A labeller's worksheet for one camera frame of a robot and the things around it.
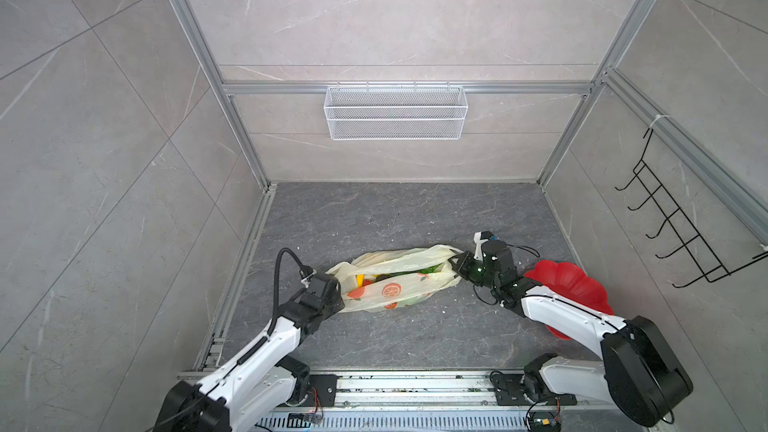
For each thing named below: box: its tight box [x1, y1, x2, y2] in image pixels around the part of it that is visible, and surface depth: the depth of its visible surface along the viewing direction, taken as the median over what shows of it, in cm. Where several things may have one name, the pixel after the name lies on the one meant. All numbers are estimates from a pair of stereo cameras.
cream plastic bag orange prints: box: [325, 245, 463, 313], surface depth 85 cm
